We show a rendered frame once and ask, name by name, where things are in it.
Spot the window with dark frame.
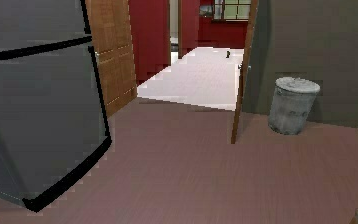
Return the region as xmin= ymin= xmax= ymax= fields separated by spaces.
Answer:
xmin=212 ymin=0 xmax=253 ymax=22

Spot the brown wooden room door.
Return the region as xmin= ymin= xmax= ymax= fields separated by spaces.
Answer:
xmin=85 ymin=0 xmax=139 ymax=118

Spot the framed wall picture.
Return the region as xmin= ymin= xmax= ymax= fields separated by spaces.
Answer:
xmin=199 ymin=4 xmax=215 ymax=19

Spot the grey fridge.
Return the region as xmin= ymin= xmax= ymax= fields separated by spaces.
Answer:
xmin=0 ymin=0 xmax=113 ymax=213

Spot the grey metal trash bin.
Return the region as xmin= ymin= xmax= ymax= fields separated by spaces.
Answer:
xmin=267 ymin=76 xmax=321 ymax=136

